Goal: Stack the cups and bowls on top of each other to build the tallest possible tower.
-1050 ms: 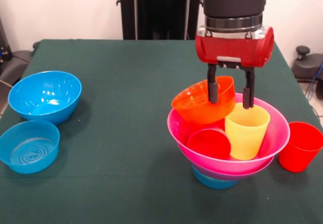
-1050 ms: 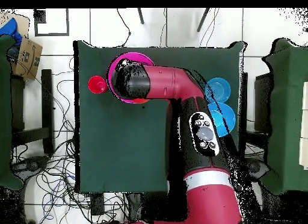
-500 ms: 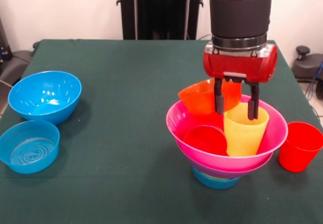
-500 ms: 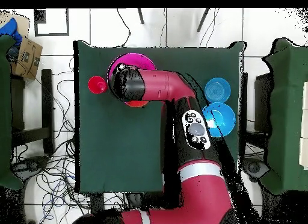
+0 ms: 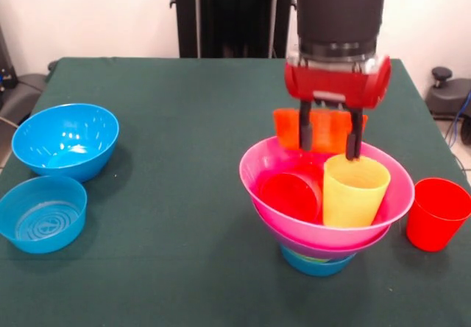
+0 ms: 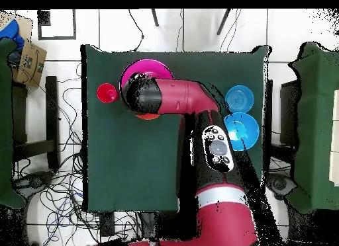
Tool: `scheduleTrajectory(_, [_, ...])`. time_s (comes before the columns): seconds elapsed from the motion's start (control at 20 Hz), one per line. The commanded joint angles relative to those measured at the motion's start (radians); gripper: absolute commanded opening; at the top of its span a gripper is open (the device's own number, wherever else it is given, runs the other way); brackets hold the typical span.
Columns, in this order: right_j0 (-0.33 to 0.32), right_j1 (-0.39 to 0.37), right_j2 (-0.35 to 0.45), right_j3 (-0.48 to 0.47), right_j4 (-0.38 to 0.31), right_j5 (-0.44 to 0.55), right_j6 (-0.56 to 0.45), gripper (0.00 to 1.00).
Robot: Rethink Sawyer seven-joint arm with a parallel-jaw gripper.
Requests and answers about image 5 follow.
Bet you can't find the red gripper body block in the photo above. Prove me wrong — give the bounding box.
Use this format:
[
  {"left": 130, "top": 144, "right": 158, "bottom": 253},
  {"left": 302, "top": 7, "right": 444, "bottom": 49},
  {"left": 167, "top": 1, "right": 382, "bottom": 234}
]
[{"left": 283, "top": 54, "right": 392, "bottom": 110}]

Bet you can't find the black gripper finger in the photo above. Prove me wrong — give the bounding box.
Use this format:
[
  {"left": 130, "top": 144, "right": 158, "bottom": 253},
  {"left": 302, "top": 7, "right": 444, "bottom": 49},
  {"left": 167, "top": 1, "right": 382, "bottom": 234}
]
[
  {"left": 344, "top": 106, "right": 364, "bottom": 161},
  {"left": 298, "top": 99, "right": 314, "bottom": 151}
]

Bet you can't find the orange bowl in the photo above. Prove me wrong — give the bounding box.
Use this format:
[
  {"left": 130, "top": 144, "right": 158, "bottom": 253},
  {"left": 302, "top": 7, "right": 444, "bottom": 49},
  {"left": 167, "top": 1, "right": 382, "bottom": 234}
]
[{"left": 272, "top": 108, "right": 369, "bottom": 155}]

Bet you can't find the yellow cup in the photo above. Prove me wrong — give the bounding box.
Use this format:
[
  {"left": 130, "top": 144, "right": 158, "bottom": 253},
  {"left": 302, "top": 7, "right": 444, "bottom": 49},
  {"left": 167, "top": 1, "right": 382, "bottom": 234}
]
[{"left": 322, "top": 154, "right": 392, "bottom": 229}]

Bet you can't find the crimson cup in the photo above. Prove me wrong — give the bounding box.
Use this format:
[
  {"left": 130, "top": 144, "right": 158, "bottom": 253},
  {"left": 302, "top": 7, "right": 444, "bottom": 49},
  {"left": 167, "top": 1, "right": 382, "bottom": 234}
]
[{"left": 259, "top": 164, "right": 325, "bottom": 225}]

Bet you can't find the large pink bowl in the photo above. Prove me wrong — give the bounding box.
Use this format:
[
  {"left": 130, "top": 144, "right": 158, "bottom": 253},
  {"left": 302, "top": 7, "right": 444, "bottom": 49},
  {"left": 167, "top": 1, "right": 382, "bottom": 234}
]
[{"left": 238, "top": 136, "right": 416, "bottom": 250}]

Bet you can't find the green bowl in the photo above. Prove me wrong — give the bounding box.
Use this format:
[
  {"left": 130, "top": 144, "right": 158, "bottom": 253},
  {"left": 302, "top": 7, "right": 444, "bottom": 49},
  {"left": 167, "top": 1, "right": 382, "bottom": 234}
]
[{"left": 290, "top": 253, "right": 343, "bottom": 264}]

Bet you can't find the small blue bowl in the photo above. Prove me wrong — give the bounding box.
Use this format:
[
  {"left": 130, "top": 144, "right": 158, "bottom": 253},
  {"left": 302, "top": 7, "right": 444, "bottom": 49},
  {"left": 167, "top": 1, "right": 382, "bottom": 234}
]
[
  {"left": 0, "top": 175, "right": 88, "bottom": 255},
  {"left": 279, "top": 244, "right": 356, "bottom": 278}
]

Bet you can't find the large blue bowl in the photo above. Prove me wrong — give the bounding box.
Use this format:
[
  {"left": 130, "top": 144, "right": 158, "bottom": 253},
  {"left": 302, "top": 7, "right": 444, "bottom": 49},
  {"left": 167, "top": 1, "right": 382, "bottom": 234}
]
[{"left": 11, "top": 102, "right": 120, "bottom": 183}]

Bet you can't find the dark grey stand base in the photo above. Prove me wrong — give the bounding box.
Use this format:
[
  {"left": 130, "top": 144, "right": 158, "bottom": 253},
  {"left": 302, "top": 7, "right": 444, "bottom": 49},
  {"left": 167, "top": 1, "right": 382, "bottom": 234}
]
[
  {"left": 425, "top": 66, "right": 471, "bottom": 120},
  {"left": 0, "top": 72, "right": 47, "bottom": 129}
]

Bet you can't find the red cup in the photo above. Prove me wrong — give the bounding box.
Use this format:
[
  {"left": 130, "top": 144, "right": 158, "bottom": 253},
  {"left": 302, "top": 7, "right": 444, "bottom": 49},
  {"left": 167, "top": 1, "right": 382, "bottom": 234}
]
[{"left": 406, "top": 177, "right": 471, "bottom": 253}]

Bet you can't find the dark green tablecloth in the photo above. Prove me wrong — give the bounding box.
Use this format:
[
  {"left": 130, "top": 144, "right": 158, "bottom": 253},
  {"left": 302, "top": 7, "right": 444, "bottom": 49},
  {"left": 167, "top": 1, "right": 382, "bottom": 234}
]
[{"left": 0, "top": 56, "right": 471, "bottom": 327}]

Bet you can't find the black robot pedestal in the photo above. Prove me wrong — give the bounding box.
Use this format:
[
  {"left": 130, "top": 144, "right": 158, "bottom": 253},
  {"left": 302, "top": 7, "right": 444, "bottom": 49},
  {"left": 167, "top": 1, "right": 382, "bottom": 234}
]
[{"left": 169, "top": 0, "right": 299, "bottom": 58}]

